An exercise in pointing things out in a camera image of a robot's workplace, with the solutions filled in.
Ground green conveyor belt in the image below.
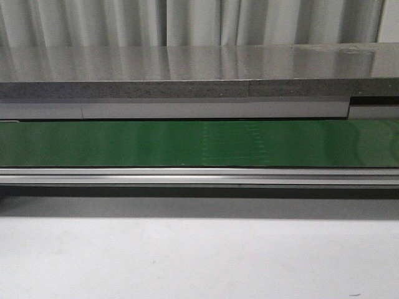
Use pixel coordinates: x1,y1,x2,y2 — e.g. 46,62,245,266
1,120,398,168

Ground grey stone counter slab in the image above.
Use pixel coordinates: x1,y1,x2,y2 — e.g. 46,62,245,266
1,43,398,99

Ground white pleated curtain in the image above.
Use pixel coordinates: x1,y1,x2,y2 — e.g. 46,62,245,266
1,1,398,47

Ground grey conveyor back rail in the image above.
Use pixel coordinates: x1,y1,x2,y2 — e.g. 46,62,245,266
1,96,398,121

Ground aluminium conveyor front rail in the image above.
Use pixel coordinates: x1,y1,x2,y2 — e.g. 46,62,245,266
1,167,398,187

